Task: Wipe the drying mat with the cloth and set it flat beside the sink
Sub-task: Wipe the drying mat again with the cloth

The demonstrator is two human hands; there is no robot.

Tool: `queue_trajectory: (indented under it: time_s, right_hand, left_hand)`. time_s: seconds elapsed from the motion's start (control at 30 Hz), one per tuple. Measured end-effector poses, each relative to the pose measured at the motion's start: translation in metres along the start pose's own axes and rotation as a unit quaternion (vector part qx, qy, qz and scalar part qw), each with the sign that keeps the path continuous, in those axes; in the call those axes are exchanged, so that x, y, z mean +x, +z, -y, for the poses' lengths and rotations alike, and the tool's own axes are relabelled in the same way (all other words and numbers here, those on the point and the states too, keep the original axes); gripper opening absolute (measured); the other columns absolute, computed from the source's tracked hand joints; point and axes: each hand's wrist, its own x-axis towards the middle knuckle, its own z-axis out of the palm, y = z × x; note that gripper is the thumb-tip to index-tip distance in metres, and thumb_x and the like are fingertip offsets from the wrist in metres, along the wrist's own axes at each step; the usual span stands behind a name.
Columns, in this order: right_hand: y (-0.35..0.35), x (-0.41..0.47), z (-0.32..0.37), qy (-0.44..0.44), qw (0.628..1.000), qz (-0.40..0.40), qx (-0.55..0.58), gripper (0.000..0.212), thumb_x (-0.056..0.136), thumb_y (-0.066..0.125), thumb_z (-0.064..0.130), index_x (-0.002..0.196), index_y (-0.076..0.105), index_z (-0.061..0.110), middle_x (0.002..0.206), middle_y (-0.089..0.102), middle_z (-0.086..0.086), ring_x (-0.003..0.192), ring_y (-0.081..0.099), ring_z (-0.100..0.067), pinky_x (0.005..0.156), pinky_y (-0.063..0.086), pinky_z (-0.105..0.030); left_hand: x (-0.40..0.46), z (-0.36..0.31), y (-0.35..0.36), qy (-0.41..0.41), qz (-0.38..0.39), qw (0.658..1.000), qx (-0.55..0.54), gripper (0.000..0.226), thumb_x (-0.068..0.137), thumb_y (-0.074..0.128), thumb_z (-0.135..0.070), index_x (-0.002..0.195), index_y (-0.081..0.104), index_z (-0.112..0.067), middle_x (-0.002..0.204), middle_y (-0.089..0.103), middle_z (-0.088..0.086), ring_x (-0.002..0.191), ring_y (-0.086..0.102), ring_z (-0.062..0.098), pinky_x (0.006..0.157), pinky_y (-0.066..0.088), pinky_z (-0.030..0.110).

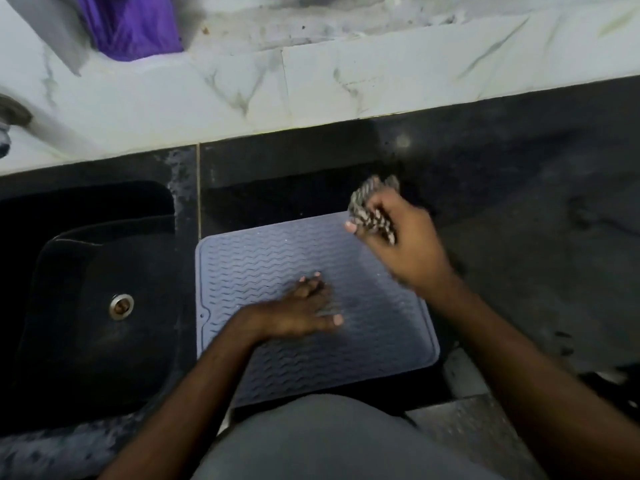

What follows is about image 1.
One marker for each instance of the grey window frame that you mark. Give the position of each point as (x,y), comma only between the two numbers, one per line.
(55,29)

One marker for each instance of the checkered cleaning cloth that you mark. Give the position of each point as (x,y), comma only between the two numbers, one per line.
(367,214)

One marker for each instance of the grey silicone mat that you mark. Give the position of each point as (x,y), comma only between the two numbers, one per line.
(280,254)

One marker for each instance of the chrome wall faucet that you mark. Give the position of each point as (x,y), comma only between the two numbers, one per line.
(12,114)

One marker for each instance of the person's right forearm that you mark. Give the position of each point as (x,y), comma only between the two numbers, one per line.
(540,384)

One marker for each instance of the purple satin curtain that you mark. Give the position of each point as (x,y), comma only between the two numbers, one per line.
(130,24)

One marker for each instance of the person's grey shirt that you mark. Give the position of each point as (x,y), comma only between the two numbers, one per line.
(340,444)

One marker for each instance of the person's left hand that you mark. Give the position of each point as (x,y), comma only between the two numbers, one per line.
(295,312)

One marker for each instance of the metal sink drain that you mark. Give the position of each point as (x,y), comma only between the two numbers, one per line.
(121,307)

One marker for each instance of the person's left forearm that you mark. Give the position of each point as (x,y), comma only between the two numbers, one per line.
(175,409)

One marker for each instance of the person's right hand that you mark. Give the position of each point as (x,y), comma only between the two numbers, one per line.
(415,249)

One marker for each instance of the black stone sink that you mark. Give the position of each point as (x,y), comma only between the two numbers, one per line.
(75,354)

